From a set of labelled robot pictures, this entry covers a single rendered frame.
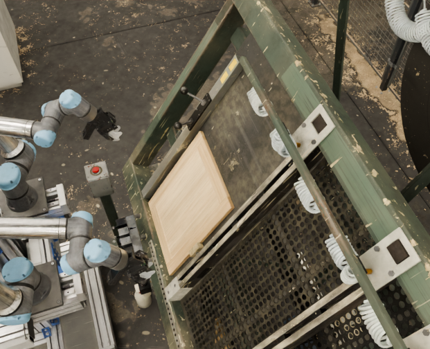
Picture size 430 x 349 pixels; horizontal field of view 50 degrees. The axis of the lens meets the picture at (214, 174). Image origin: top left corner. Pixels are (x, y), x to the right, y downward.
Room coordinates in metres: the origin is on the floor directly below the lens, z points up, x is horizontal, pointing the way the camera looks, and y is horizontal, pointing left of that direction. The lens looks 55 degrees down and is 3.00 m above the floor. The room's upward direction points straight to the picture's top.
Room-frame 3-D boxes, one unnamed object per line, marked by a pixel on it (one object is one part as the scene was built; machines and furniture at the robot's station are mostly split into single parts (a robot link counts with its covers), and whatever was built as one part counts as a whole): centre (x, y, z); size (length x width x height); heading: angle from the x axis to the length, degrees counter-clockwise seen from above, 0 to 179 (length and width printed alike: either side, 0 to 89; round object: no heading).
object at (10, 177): (1.25, 0.96, 1.20); 0.13 x 0.12 x 0.14; 174
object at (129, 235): (1.10, 0.45, 0.69); 0.50 x 0.14 x 0.24; 18
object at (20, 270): (0.76, 0.80, 1.20); 0.13 x 0.12 x 0.14; 6
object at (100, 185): (1.49, 0.65, 0.84); 0.12 x 0.12 x 0.18; 18
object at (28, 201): (1.24, 0.96, 1.09); 0.15 x 0.15 x 0.10
